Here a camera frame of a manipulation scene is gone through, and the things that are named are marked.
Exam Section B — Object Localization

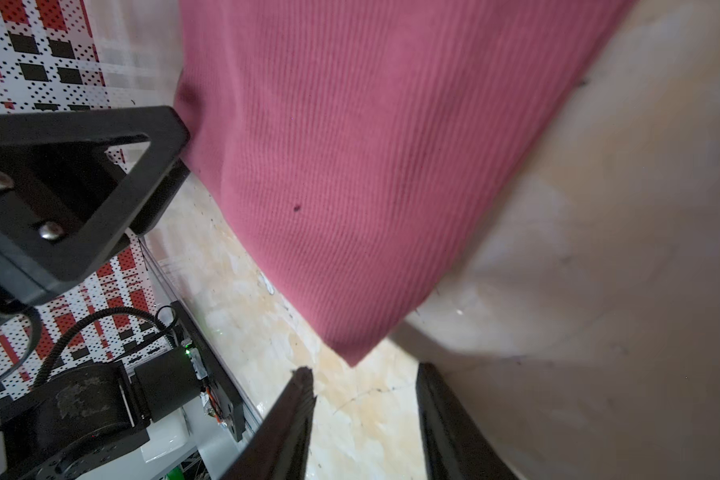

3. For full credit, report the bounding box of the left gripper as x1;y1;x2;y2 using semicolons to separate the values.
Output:
0;106;190;325

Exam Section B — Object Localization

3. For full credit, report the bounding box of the maroon tank top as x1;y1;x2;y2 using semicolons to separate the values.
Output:
175;1;631;366

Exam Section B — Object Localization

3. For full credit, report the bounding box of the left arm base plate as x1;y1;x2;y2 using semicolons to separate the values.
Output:
170;300;247;442

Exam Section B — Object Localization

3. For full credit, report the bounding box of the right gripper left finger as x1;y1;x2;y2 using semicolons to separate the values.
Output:
221;367;316;480

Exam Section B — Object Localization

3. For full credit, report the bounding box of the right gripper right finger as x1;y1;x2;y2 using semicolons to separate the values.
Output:
416;363;517;480

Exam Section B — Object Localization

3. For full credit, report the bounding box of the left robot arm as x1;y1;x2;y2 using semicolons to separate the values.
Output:
0;106;200;479

